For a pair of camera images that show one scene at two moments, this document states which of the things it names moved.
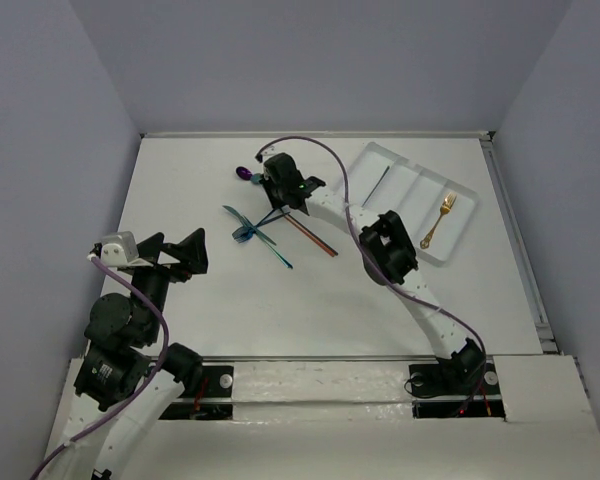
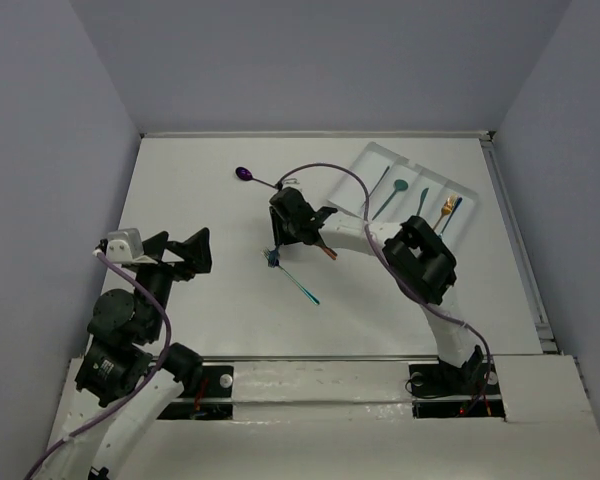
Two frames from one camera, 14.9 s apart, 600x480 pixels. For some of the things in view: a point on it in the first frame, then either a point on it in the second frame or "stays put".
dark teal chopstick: (386, 170) stays put
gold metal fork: (448, 202) stays put
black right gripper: (266, 182) to (280, 235)
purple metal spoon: (244, 172) stays put
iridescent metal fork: (256, 231) to (273, 261)
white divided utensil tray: (435, 210) stays put
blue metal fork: (244, 233) to (451, 216)
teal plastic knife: (250, 226) to (422, 198)
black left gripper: (163, 265) stays put
